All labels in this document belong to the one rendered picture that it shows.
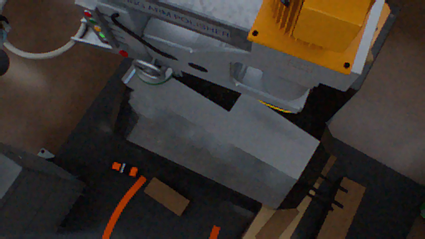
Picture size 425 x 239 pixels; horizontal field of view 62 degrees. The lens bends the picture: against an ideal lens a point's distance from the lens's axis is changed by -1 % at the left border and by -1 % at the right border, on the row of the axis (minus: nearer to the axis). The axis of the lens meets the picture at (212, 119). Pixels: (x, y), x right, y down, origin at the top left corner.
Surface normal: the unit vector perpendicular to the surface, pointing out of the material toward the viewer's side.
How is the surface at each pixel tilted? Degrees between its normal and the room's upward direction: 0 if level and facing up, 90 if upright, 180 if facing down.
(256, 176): 45
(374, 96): 0
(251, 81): 0
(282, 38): 0
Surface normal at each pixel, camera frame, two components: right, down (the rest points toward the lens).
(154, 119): -0.38, 0.40
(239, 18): -0.04, -0.27
